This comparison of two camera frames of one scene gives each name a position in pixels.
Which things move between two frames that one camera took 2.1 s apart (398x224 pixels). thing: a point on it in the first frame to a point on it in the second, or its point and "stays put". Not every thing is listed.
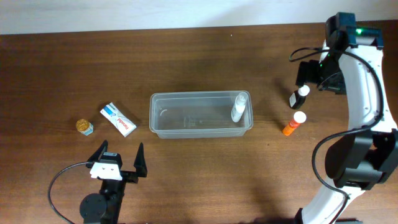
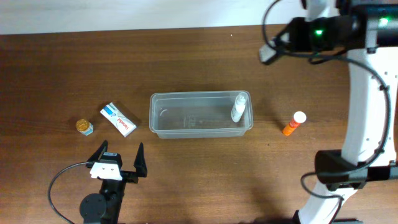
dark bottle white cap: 297,99 to 267,53
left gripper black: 126,175 stays put
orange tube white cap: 299,117 stays put
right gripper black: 304,73 to 288,34
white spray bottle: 239,106 stays put
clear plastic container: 198,114 stays put
